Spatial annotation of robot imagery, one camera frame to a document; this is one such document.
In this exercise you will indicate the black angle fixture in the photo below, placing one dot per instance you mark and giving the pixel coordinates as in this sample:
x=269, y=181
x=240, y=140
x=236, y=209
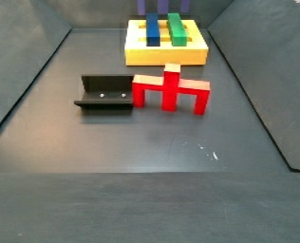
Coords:
x=106, y=91

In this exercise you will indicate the green bar block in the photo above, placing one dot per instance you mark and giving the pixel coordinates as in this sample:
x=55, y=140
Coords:
x=178, y=35

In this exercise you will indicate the blue bar block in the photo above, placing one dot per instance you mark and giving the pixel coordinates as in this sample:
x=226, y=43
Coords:
x=153, y=33

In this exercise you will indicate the purple three-legged block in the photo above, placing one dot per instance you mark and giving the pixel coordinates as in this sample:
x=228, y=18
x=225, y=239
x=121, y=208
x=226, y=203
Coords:
x=162, y=6

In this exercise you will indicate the red three-legged block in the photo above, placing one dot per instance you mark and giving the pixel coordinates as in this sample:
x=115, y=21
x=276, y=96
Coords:
x=171, y=85

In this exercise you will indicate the yellow slotted board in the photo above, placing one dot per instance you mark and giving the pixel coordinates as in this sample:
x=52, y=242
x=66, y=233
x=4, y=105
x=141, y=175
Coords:
x=139, y=54

